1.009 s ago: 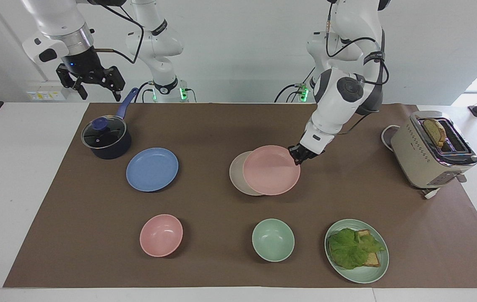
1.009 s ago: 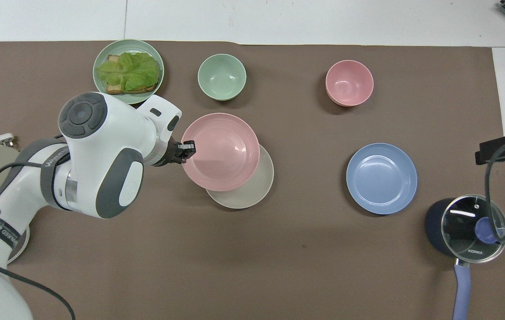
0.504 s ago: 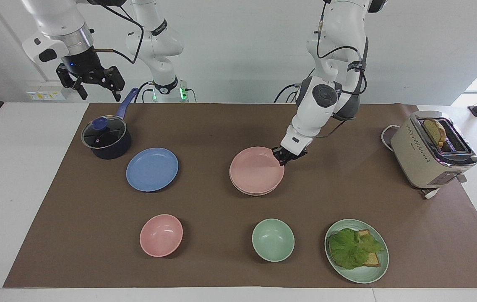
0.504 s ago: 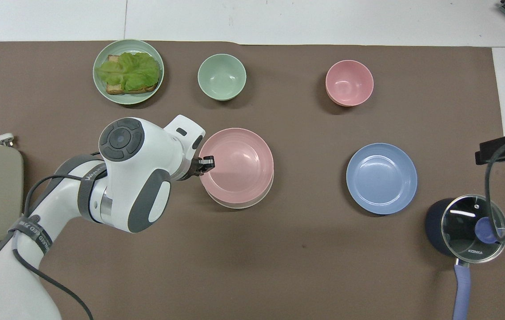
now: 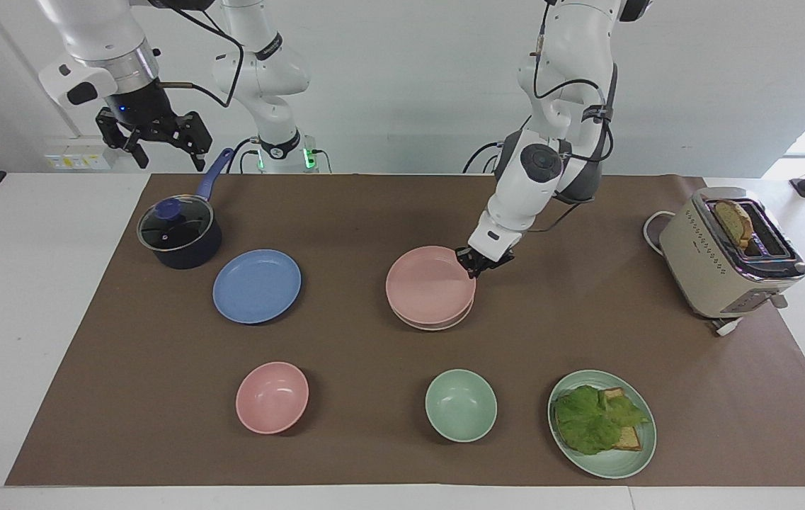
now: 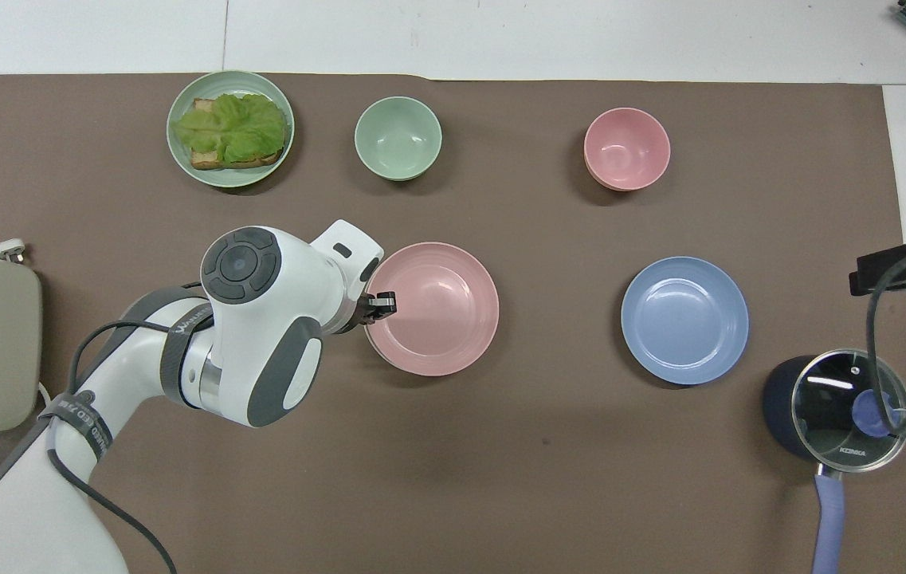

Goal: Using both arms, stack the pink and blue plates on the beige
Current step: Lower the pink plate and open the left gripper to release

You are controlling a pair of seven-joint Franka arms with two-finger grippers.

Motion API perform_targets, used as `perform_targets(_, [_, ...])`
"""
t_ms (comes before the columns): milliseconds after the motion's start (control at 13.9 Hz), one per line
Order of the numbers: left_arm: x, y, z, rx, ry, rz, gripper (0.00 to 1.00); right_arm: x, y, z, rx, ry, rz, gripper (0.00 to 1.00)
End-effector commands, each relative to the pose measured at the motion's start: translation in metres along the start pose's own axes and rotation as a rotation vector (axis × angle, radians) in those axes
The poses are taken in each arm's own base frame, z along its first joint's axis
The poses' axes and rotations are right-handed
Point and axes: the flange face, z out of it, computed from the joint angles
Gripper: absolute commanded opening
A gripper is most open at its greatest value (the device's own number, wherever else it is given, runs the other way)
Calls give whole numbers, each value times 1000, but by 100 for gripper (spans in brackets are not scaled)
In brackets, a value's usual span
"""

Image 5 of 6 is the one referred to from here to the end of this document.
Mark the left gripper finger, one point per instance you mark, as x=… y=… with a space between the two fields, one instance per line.
x=466 y=256
x=479 y=270

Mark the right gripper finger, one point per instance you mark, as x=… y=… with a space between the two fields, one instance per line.
x=119 y=131
x=193 y=134

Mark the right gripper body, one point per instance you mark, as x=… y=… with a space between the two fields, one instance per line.
x=141 y=106

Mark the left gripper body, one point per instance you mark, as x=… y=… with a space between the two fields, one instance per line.
x=495 y=258

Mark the pink plate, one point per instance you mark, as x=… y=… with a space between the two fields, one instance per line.
x=427 y=287

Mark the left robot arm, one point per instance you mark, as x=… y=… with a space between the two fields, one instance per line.
x=533 y=177

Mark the glass lid with blue knob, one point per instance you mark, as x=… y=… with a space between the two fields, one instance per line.
x=172 y=219

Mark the dark blue saucepan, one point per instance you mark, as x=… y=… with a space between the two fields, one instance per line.
x=193 y=248

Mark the green bowl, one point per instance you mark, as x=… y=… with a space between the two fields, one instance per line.
x=461 y=405

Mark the blue plate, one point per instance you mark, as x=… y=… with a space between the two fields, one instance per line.
x=257 y=287

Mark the green lettuce leaf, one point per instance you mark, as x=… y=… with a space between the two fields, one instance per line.
x=590 y=421

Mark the beige toaster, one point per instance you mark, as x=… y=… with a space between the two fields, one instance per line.
x=706 y=262

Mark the toast slice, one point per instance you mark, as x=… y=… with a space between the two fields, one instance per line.
x=630 y=439

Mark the green plate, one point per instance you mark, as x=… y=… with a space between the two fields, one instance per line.
x=614 y=464

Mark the pink bowl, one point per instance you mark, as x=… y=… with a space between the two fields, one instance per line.
x=272 y=398

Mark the bread slice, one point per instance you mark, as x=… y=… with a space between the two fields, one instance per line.
x=735 y=221

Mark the white plug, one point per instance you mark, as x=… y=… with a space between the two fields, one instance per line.
x=728 y=326

